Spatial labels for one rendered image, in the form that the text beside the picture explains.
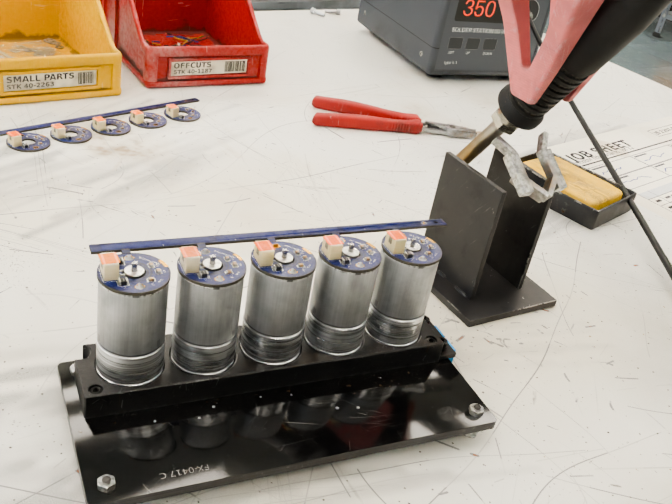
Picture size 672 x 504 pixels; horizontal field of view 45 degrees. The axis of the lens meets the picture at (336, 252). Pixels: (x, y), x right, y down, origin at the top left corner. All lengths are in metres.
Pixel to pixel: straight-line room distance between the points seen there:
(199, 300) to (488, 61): 0.51
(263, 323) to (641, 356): 0.20
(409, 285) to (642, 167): 0.37
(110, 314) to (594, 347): 0.24
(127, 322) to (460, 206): 0.19
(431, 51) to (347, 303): 0.44
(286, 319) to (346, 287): 0.03
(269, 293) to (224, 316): 0.02
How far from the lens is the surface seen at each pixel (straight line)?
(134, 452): 0.29
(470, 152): 0.42
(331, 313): 0.32
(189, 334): 0.30
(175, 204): 0.46
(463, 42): 0.73
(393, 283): 0.32
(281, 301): 0.30
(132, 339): 0.29
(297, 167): 0.52
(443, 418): 0.33
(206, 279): 0.29
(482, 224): 0.40
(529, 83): 0.37
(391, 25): 0.78
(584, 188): 0.55
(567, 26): 0.35
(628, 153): 0.68
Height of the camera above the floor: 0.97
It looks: 31 degrees down
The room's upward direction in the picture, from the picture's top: 11 degrees clockwise
